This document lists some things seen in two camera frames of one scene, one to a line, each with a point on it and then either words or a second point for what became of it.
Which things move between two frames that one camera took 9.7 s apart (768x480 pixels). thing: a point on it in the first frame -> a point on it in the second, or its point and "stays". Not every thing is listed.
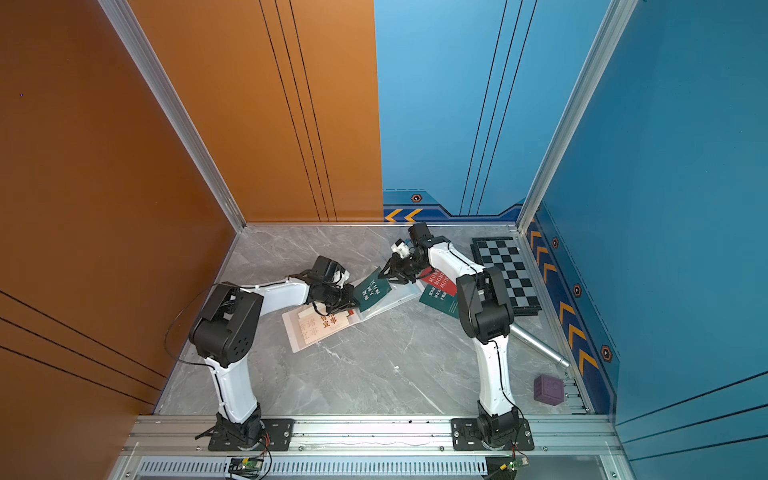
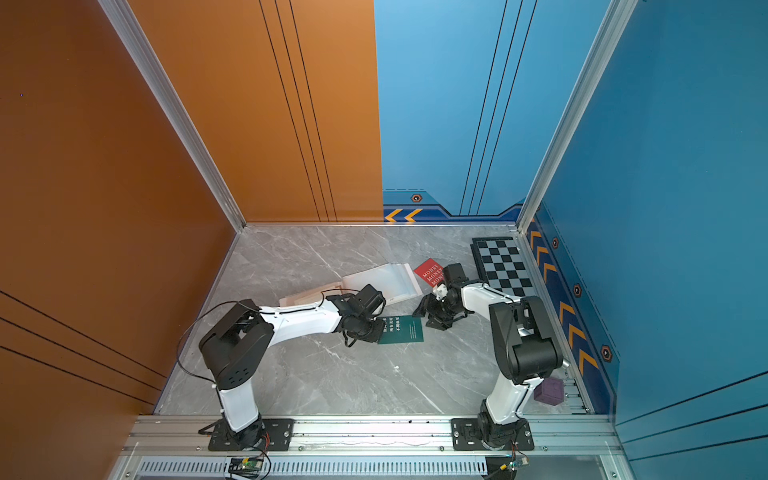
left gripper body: x=337 y=299 -> x=370 y=329
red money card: x=439 y=280 stays
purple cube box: x=548 y=390 stays
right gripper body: x=407 y=266 -> x=439 y=311
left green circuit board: x=246 y=467 stays
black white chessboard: x=504 y=254 stays
